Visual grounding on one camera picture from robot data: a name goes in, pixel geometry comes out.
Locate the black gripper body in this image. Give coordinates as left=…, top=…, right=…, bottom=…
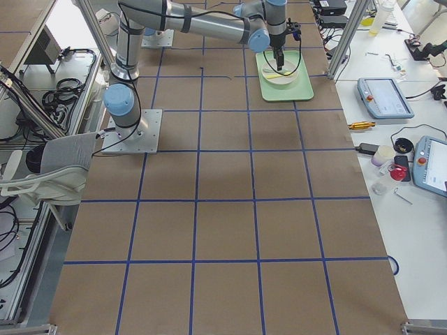
left=270, top=33, right=286, bottom=50

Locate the yellow plastic fork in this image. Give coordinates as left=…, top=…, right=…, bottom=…
left=265, top=72, right=294, bottom=79

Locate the white round plate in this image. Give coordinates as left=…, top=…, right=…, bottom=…
left=261, top=59, right=299, bottom=85

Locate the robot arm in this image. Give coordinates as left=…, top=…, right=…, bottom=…
left=103, top=1, right=288, bottom=142
left=143, top=28, right=165, bottom=40

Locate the mint green tray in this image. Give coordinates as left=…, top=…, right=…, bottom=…
left=256, top=50, right=314, bottom=102

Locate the gold metal tool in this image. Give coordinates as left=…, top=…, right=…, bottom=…
left=348, top=121, right=376, bottom=131

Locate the far teach pendant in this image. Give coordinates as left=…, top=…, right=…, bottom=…
left=357, top=77, right=414, bottom=119

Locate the teach pendant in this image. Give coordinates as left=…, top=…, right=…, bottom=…
left=357, top=77, right=414, bottom=119
left=412, top=136, right=447, bottom=197

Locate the clear plastic bottle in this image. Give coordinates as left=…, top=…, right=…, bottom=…
left=369, top=0, right=395, bottom=36

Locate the black power adapter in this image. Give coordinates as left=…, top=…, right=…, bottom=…
left=355, top=143, right=379, bottom=156

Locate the white round container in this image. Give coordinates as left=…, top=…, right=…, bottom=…
left=371, top=145, right=395, bottom=167

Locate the black round dish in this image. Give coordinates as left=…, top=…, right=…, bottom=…
left=393, top=137, right=414, bottom=154

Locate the black smartphone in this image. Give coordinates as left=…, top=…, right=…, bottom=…
left=394, top=155, right=411, bottom=182

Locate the red round object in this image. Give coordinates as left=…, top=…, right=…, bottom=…
left=388, top=164, right=408, bottom=181

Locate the silver hex key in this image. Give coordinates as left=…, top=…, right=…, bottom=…
left=393, top=188, right=413, bottom=205

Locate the near teach pendant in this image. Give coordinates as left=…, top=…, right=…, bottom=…
left=412, top=136, right=447, bottom=197

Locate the white grey office chair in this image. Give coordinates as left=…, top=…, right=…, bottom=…
left=1, top=132, right=96, bottom=230

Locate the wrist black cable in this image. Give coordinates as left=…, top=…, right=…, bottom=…
left=263, top=31, right=303, bottom=75

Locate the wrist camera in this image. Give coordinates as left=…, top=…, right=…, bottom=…
left=286, top=21, right=302, bottom=41

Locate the aluminium frame post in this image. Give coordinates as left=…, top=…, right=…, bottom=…
left=327, top=0, right=369, bottom=80

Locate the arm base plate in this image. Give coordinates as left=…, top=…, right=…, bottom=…
left=141, top=28, right=174, bottom=49
left=102, top=109, right=162, bottom=154

